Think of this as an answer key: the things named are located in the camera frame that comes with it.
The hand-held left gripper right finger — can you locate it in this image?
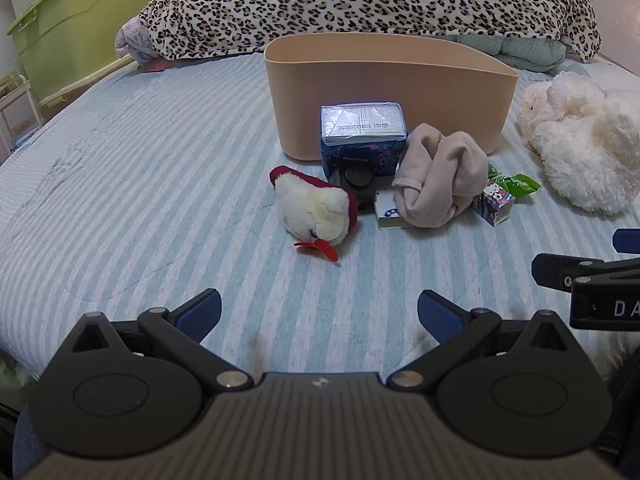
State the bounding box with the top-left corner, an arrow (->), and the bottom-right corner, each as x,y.
386,289 -> 576,392

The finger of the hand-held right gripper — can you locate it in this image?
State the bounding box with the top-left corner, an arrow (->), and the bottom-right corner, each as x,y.
531,253 -> 640,291
612,228 -> 640,255

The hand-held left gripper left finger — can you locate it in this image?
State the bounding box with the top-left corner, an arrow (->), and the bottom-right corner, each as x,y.
70,288 -> 255,391

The small purple printed box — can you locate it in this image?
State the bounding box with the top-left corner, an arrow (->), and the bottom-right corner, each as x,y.
470,180 -> 517,226

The green snack wrapper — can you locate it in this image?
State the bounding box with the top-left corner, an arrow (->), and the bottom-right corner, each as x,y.
487,164 -> 542,201

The white plush rabbit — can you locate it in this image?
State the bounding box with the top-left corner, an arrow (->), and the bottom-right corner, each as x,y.
515,71 -> 640,216

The small white box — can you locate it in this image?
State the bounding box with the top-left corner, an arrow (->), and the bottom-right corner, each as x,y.
372,191 -> 416,231

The beige sock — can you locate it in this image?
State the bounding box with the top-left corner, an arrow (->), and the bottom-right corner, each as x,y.
391,122 -> 490,228

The blue striped bed sheet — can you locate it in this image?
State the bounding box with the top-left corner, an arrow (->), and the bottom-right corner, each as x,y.
0,52 -> 640,396

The white and red plush chicken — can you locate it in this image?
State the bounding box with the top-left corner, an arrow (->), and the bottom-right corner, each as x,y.
269,165 -> 360,263

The small black round device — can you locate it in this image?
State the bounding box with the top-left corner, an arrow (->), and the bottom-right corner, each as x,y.
336,157 -> 376,208

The blue tissue pack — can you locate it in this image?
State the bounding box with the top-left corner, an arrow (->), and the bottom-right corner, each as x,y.
319,102 -> 408,183

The grey-green quilt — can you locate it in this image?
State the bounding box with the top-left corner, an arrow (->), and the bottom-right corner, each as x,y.
445,32 -> 571,73

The beige plastic basket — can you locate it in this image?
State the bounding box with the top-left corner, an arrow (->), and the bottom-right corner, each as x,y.
263,31 -> 519,163

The white rack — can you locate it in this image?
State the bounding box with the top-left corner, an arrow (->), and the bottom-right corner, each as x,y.
0,72 -> 46,156

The pink cloth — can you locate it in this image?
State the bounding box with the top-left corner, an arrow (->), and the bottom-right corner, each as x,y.
115,15 -> 151,61

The green plastic storage box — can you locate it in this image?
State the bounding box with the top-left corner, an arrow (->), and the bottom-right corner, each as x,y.
7,0 -> 153,106

